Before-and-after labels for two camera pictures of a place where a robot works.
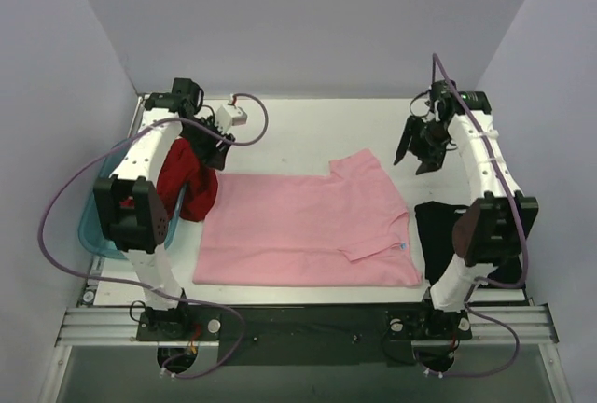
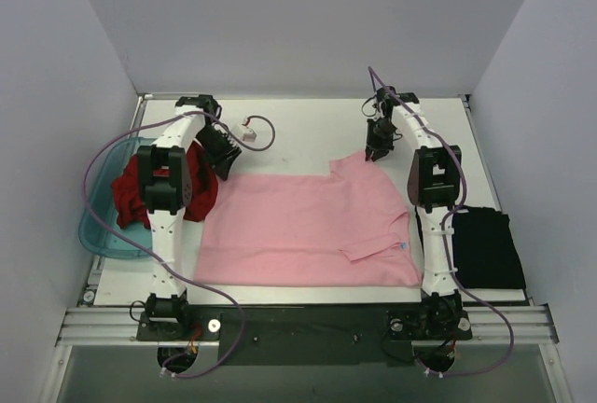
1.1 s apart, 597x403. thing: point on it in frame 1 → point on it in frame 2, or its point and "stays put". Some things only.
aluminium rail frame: x=120 y=326 stays put
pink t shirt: x=348 y=229 stays put
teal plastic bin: x=91 y=231 stays put
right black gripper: x=424 y=140 → x=377 y=144
